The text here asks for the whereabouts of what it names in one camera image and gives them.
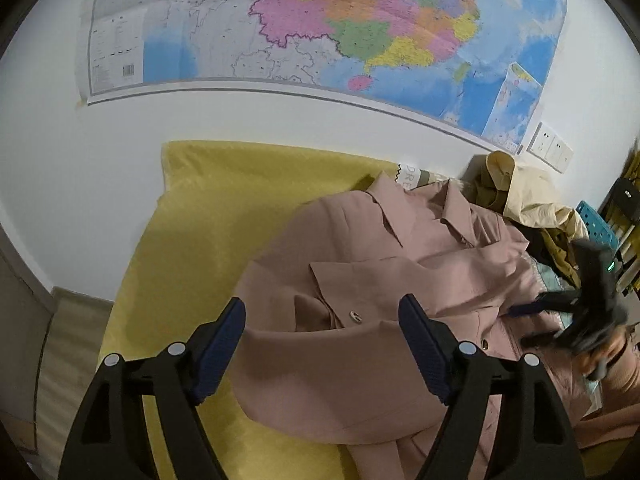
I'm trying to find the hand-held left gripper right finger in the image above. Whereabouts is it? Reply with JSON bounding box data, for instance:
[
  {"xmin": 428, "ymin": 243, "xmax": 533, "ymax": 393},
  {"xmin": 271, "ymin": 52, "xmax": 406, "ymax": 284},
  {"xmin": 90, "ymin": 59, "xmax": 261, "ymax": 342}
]
[{"xmin": 397, "ymin": 293, "xmax": 586, "ymax": 480}]

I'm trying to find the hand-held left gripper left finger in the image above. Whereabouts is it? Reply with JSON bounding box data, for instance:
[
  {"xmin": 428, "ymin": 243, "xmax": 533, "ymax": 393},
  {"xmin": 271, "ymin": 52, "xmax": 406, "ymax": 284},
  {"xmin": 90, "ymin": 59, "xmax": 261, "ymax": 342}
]
[{"xmin": 59, "ymin": 296, "xmax": 247, "ymax": 480}]

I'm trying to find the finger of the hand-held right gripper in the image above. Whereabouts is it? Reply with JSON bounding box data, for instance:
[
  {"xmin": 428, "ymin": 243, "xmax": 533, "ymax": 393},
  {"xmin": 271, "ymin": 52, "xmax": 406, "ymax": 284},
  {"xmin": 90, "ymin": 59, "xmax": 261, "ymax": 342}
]
[
  {"xmin": 509, "ymin": 292, "xmax": 578, "ymax": 318},
  {"xmin": 522, "ymin": 331, "xmax": 568, "ymax": 350}
]

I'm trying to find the pink jacket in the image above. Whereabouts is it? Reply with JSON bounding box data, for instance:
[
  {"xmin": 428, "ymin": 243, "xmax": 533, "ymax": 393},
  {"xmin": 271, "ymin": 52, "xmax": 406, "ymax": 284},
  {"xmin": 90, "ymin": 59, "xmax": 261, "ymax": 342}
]
[{"xmin": 232, "ymin": 170, "xmax": 616, "ymax": 480}]

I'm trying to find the person's right forearm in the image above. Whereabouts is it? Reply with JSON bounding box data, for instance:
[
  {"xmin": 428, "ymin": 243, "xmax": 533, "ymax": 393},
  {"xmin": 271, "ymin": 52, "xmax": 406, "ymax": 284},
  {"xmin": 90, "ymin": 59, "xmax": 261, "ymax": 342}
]
[{"xmin": 597, "ymin": 330, "xmax": 640, "ymax": 406}]

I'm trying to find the black garment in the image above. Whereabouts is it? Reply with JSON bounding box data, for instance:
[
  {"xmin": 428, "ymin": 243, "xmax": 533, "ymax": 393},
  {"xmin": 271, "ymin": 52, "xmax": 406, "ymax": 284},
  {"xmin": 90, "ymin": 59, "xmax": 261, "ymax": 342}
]
[{"xmin": 520, "ymin": 225, "xmax": 556, "ymax": 266}]

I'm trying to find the blue plastic basket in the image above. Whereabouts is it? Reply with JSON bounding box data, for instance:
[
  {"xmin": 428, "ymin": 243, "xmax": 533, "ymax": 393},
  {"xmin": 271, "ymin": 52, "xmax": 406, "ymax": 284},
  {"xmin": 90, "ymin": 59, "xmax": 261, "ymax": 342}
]
[{"xmin": 575, "ymin": 200, "xmax": 621, "ymax": 253}]

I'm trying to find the black handbag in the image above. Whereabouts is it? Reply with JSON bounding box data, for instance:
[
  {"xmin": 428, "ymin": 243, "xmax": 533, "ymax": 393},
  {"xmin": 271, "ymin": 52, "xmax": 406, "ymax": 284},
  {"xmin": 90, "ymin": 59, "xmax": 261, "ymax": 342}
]
[{"xmin": 612, "ymin": 177, "xmax": 640, "ymax": 221}]

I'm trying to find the cream jacket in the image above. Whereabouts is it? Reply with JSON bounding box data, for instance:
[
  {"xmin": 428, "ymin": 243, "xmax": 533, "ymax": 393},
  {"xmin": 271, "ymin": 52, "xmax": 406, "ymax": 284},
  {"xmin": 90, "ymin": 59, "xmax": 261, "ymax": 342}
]
[{"xmin": 485, "ymin": 151, "xmax": 591, "ymax": 241}]

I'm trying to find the mustard jacket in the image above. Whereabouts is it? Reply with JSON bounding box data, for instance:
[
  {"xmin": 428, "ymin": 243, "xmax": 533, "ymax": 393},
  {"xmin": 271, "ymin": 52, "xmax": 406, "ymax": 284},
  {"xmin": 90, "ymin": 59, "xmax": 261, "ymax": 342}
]
[{"xmin": 470, "ymin": 167, "xmax": 583, "ymax": 283}]

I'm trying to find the yellow patterned bed sheet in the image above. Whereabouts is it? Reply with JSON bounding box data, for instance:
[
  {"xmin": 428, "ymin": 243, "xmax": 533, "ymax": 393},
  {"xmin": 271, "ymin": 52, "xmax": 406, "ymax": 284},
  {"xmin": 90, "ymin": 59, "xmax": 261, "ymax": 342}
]
[{"xmin": 97, "ymin": 140, "xmax": 601, "ymax": 480}]

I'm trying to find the yellow hanging garment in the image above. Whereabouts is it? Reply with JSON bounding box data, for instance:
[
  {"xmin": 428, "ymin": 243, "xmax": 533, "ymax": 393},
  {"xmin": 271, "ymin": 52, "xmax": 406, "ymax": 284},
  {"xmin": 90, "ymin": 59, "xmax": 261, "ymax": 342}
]
[{"xmin": 602, "ymin": 147, "xmax": 640, "ymax": 293}]

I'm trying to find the wood grain wardrobe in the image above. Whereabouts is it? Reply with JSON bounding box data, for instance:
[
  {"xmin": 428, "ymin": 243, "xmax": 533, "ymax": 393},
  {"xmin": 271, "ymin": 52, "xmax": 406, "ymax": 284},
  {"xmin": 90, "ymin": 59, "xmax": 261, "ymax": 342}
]
[{"xmin": 0, "ymin": 237, "xmax": 117, "ymax": 466}]

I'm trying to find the colourful wall map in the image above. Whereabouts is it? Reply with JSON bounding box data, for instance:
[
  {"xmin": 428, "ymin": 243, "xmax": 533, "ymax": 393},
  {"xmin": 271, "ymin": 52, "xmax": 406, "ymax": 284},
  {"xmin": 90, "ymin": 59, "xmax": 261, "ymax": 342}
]
[{"xmin": 75, "ymin": 0, "xmax": 571, "ymax": 156}]

